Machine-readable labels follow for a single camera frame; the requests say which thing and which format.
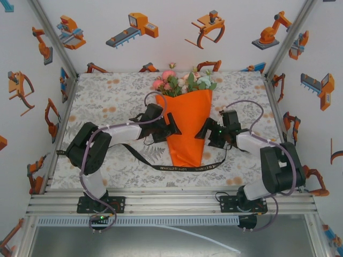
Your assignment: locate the orange wrapping paper sheet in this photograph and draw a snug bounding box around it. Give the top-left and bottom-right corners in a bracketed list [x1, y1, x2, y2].
[155, 89, 214, 168]

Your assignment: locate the black printed ribbon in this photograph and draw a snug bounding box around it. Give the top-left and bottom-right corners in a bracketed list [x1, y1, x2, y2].
[55, 143, 228, 172]

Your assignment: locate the cream fake flower stem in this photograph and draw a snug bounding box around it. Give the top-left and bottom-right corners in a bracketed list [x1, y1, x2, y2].
[176, 76, 190, 94]

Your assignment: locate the light blue fake flower stem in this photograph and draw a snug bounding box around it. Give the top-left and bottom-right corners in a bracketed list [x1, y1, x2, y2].
[198, 70, 218, 92]

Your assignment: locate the pink fake flower stem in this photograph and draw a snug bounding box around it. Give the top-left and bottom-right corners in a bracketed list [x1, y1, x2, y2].
[184, 66, 202, 92]
[152, 63, 179, 97]

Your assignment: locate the floral patterned tablecloth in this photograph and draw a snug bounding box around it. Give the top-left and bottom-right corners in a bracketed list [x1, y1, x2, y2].
[50, 72, 300, 192]

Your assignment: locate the small circuit board green light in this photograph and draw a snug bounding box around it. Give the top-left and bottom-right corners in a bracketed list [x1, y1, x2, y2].
[89, 214, 111, 223]

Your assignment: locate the thin white tube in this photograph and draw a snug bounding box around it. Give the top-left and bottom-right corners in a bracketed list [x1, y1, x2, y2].
[150, 224, 241, 254]

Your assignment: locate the grey metal base panel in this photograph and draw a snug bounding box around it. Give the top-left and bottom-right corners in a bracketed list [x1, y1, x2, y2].
[26, 226, 324, 257]

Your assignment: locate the aluminium table side rail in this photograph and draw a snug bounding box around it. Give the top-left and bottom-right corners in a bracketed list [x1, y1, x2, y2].
[29, 74, 80, 195]
[264, 73, 305, 193]

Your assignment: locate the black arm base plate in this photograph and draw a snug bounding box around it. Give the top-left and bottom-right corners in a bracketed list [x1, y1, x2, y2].
[219, 196, 269, 214]
[77, 196, 126, 214]

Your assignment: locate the aluminium frame rail with grooves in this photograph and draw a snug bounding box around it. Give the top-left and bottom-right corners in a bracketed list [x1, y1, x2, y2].
[25, 190, 318, 217]

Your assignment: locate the black box under rail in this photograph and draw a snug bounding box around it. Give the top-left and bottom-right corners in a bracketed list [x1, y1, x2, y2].
[237, 215, 258, 233]

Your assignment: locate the white slotted cable duct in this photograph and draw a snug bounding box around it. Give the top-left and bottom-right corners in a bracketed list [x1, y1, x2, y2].
[36, 216, 240, 228]

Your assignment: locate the slanted aluminium frame post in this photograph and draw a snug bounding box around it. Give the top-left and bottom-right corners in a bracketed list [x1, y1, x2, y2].
[265, 0, 318, 78]
[26, 0, 80, 77]

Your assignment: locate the aluminium frame leg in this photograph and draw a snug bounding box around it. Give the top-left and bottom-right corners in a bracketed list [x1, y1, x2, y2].
[305, 214, 331, 257]
[14, 216, 38, 257]

